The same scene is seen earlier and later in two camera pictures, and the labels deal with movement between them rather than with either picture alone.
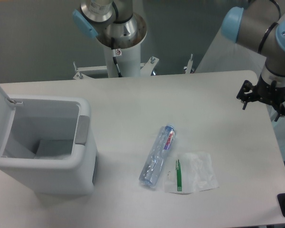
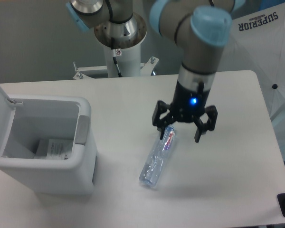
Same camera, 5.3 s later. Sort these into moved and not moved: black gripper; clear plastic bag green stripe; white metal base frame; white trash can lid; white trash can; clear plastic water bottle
Moved: clear plastic bag green stripe; black gripper
Not moved: clear plastic water bottle; white metal base frame; white trash can; white trash can lid
